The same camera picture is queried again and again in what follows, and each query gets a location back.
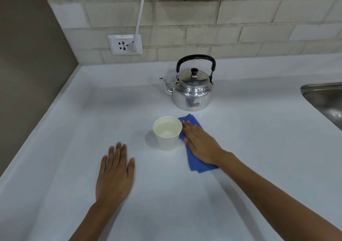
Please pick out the person's left middle finger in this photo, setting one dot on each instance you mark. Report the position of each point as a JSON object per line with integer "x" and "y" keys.
{"x": 117, "y": 154}

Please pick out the blue cleaning cloth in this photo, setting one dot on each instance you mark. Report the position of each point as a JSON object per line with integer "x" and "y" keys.
{"x": 196, "y": 164}

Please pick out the silver metal kettle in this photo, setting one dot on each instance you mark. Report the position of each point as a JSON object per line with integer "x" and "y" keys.
{"x": 191, "y": 96}

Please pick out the person's left thumb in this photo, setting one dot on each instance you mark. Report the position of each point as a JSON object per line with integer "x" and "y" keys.
{"x": 131, "y": 168}

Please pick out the person's right forearm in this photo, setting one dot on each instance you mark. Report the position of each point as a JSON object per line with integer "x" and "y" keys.
{"x": 267, "y": 192}

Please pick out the person's left little finger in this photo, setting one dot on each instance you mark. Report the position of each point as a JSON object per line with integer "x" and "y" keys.
{"x": 103, "y": 164}

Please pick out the person's right thumb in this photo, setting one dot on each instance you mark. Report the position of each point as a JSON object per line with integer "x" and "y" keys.
{"x": 187, "y": 143}

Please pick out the person's left forearm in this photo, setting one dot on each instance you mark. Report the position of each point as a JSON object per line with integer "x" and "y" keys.
{"x": 93, "y": 222}

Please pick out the person's left hand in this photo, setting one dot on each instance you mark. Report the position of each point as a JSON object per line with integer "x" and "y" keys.
{"x": 113, "y": 180}

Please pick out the silver kettle lid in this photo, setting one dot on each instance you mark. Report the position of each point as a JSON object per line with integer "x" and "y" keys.
{"x": 194, "y": 78}

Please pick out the stainless steel sink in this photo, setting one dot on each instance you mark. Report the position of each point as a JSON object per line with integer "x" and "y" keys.
{"x": 327, "y": 102}

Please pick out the person's right hand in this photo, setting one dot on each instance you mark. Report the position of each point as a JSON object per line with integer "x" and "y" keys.
{"x": 204, "y": 147}

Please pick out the white wall power outlet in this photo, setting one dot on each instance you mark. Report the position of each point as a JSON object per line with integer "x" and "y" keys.
{"x": 120, "y": 46}

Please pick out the white paper cup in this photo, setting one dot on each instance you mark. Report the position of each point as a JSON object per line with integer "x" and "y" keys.
{"x": 167, "y": 142}

